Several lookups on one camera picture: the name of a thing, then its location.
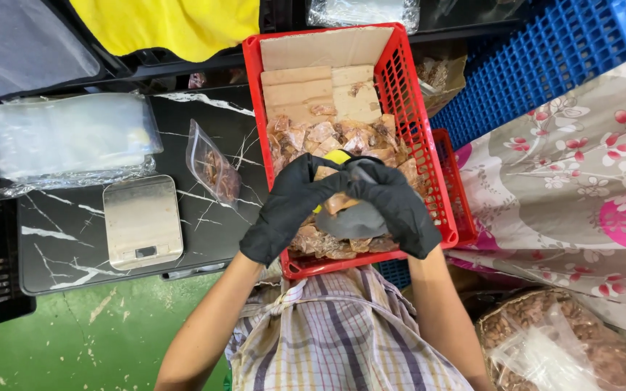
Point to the person's right fingers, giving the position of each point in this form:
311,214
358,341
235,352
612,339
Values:
364,182

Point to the black rack frame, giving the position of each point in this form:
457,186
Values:
144,62

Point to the checked apron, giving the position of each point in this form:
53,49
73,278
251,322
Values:
334,336

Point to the blue plastic crate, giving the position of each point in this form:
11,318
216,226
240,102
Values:
530,65

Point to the brown cardboard sheet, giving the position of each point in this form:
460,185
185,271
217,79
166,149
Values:
318,70

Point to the silver digital kitchen scale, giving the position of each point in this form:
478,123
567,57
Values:
142,220

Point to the brown snack packet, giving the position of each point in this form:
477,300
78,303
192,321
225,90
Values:
340,202

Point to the pile of wrapped snacks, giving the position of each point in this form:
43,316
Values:
324,138

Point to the yellow cloth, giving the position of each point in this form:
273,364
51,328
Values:
171,24

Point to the brown bag of snacks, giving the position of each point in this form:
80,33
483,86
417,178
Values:
438,76

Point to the large bag of nuts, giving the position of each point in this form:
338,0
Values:
563,347

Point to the grey pouch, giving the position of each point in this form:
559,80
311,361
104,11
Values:
352,223

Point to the yellow black handheld tool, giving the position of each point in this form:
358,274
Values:
339,157

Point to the person's right hand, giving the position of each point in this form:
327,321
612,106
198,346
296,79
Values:
402,217

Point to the stack of clear plastic bags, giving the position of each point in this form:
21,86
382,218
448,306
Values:
68,138

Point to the clear plastic wrapped bundle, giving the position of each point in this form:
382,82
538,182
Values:
364,12

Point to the person's left fingers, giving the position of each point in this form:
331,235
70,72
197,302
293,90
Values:
326,179

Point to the large red plastic basket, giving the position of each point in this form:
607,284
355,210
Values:
405,108

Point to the clear zip bag with snacks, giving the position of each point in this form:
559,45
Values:
215,168

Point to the small red plastic basket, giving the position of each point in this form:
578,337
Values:
457,184

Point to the floral patterned cloth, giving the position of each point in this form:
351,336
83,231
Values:
574,190

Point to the person's left hand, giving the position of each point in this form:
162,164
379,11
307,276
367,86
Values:
283,214

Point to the grey plastic sheet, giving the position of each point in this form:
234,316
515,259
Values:
22,46

